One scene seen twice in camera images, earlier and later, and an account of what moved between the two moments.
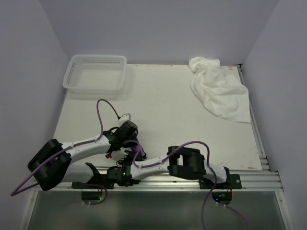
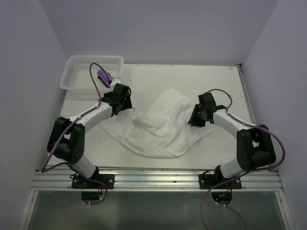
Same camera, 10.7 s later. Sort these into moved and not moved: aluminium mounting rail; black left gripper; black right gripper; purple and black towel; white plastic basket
Moved: black right gripper; purple and black towel; black left gripper
Not moved: aluminium mounting rail; white plastic basket
